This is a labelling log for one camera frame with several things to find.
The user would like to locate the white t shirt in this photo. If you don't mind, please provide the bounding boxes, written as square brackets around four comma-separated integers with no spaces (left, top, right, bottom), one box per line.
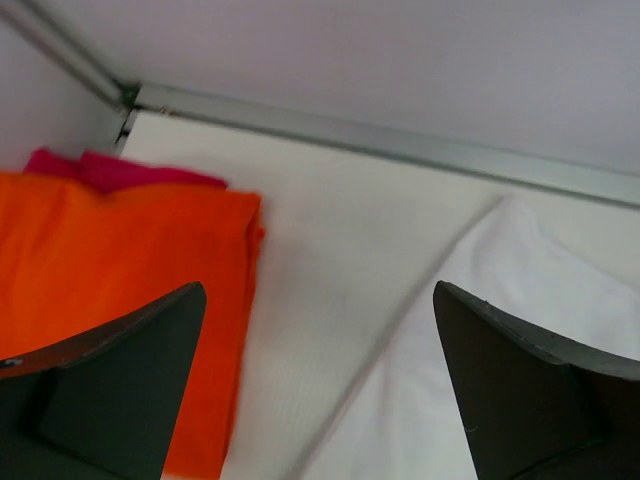
[301,199,639,479]

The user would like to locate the folded orange t shirt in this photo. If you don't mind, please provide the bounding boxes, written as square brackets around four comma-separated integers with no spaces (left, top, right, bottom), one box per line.
[1,173,263,479]

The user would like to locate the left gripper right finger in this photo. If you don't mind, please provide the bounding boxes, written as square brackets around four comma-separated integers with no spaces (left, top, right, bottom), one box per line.
[433,281,639,479]

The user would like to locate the left aluminium frame post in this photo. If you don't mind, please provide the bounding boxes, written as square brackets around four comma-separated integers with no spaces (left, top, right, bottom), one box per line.
[1,1,141,109]

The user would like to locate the folded pink t shirt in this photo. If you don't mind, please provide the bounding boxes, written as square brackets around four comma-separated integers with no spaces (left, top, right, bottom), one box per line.
[23,149,228,193]

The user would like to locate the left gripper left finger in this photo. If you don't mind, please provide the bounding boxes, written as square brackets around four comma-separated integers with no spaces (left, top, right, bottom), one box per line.
[1,282,206,479]

